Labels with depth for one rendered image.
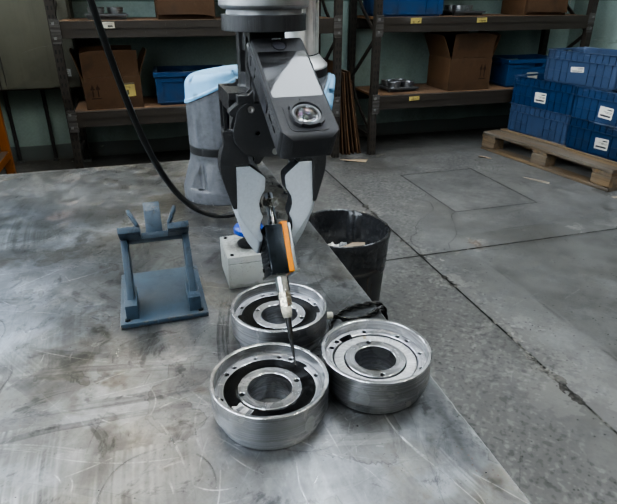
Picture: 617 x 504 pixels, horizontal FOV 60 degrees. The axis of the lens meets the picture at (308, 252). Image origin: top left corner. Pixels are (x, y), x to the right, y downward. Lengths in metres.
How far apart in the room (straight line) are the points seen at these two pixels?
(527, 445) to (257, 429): 1.33
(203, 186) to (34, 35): 3.33
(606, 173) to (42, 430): 3.72
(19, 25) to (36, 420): 3.82
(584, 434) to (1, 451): 1.57
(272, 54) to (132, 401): 0.34
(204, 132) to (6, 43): 3.38
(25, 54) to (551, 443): 3.81
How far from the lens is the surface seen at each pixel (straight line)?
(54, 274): 0.81
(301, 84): 0.43
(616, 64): 4.16
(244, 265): 0.69
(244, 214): 0.49
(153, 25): 3.85
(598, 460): 1.76
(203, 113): 0.97
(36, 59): 4.27
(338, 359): 0.53
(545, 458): 1.70
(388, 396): 0.49
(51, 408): 0.57
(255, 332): 0.55
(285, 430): 0.46
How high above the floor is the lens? 1.15
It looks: 26 degrees down
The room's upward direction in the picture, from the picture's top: straight up
